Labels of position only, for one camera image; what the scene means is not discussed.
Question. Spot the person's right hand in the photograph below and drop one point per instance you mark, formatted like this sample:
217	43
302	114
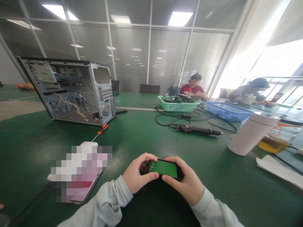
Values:
189	184

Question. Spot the person's left hand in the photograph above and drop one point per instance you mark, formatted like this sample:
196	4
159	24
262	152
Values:
135	176

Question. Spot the black box with green circuit board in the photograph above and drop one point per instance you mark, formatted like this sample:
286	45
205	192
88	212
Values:
163	168

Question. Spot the smartphone with dark case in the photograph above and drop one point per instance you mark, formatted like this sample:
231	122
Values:
81	190

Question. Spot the black electric screwdriver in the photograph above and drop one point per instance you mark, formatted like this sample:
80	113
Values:
198	129

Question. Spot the white box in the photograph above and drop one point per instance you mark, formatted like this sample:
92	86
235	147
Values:
86	144

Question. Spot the green plastic basket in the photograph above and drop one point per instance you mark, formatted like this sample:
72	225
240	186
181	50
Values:
178	105

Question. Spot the white cylindrical tumbler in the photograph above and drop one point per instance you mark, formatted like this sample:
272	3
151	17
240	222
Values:
252	133

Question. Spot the blue plastic basket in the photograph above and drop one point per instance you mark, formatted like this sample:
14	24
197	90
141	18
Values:
228	111

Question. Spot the white paper sheet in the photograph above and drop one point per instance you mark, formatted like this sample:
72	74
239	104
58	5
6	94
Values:
279	169

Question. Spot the glass jar with yellow liquid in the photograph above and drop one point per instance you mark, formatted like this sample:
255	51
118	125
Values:
278	136

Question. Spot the open grey computer case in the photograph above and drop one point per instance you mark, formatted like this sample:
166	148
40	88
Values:
71	92

